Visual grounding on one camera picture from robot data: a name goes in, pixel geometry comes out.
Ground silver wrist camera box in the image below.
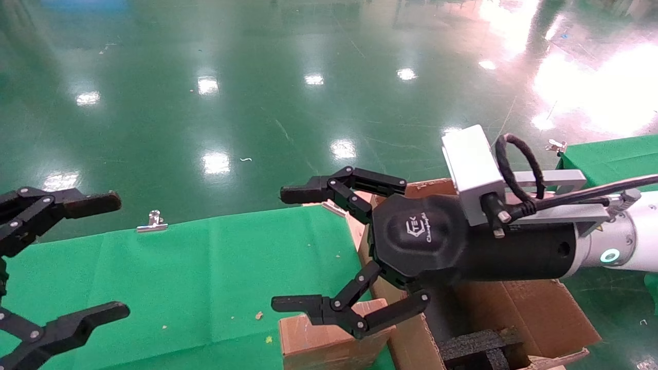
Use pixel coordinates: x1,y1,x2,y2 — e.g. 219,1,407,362
441,124,508,228

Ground small brown cardboard box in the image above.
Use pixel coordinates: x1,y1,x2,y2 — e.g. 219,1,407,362
279,298,397,370

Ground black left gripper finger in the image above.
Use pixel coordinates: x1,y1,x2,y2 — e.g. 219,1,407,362
0,301,131,370
0,187,122,257

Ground black foam insert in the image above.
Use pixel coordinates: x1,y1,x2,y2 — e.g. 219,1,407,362
438,328,530,370

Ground large green table cloth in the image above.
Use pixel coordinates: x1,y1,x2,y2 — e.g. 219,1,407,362
0,205,397,370

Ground silver camera mount bracket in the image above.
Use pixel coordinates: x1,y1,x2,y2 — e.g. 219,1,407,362
501,170,642,238

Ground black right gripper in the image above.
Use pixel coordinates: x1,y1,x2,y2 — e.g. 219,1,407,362
271,166,580,340

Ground large open cardboard carton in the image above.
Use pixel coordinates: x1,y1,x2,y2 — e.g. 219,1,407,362
345,177,602,370

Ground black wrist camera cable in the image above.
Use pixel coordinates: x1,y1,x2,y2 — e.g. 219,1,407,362
483,133,658,227

